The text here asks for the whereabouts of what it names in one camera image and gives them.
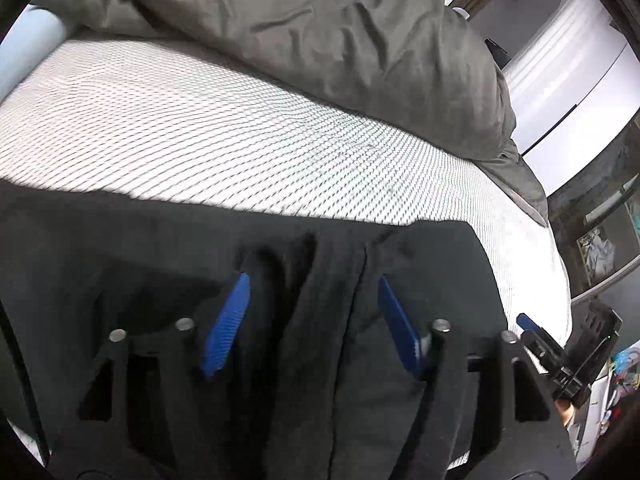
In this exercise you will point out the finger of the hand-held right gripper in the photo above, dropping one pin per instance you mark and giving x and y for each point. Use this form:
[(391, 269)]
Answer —
[(527, 321)]

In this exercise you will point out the grey duvet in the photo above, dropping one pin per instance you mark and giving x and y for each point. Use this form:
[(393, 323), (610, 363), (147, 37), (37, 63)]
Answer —
[(325, 35)]

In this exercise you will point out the black monitor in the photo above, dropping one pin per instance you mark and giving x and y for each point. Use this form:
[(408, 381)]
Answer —
[(496, 52)]

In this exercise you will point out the white curtain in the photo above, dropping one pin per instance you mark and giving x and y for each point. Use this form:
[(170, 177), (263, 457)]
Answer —
[(560, 60)]

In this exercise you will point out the person's right hand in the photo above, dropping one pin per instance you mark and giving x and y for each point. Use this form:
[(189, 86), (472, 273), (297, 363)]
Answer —
[(565, 412)]

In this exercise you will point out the light blue pillow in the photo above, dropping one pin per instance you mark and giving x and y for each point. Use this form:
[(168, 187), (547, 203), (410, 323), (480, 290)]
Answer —
[(30, 45)]

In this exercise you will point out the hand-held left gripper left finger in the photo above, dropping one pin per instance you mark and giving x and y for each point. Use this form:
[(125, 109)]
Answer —
[(227, 330)]

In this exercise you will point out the grey office chair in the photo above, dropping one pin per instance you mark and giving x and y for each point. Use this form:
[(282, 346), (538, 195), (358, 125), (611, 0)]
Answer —
[(460, 12)]

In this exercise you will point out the dark glass door wardrobe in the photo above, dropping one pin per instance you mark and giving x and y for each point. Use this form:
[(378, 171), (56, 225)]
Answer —
[(575, 210)]

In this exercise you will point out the black pants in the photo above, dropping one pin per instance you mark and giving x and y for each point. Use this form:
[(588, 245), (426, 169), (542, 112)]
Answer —
[(310, 310)]

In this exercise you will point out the honeycomb patterned mattress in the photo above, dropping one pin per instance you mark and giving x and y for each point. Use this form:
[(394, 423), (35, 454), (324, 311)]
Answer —
[(200, 135)]

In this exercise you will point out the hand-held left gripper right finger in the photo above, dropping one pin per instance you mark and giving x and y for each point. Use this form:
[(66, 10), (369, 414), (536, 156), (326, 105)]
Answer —
[(400, 325)]

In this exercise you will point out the crumpled white cloth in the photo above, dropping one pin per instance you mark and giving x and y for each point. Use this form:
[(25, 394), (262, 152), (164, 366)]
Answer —
[(597, 252)]

